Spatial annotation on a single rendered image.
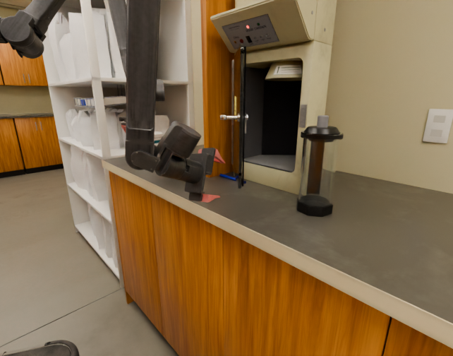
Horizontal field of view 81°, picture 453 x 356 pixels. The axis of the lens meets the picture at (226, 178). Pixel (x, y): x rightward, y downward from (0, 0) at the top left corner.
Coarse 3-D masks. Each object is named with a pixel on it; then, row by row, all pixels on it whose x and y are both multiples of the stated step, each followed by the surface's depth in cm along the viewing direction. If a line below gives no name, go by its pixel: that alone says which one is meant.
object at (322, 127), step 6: (318, 120) 70; (324, 120) 69; (312, 126) 71; (318, 126) 70; (324, 126) 69; (330, 126) 71; (306, 132) 70; (312, 132) 68; (318, 132) 67; (324, 132) 67; (330, 132) 67; (336, 132) 67
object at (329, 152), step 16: (304, 144) 71; (320, 144) 68; (336, 144) 68; (304, 160) 72; (320, 160) 69; (336, 160) 70; (304, 176) 73; (320, 176) 70; (304, 192) 73; (320, 192) 71
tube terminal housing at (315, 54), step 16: (240, 0) 90; (256, 0) 86; (320, 0) 73; (336, 0) 78; (320, 16) 74; (320, 32) 76; (272, 48) 85; (288, 48) 81; (304, 48) 77; (320, 48) 78; (256, 64) 97; (304, 64) 78; (320, 64) 80; (304, 80) 79; (320, 80) 82; (304, 96) 80; (320, 96) 84; (320, 112) 86; (304, 128) 82; (256, 176) 101; (272, 176) 96; (288, 176) 91
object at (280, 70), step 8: (272, 64) 91; (280, 64) 88; (288, 64) 86; (296, 64) 86; (272, 72) 89; (280, 72) 87; (288, 72) 86; (296, 72) 85; (272, 80) 100; (280, 80) 101; (288, 80) 101; (296, 80) 100
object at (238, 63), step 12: (240, 48) 68; (240, 60) 69; (240, 72) 69; (240, 84) 70; (240, 96) 71; (240, 108) 72; (240, 120) 73; (240, 132) 74; (240, 144) 75; (240, 156) 76; (240, 168) 77; (240, 180) 78
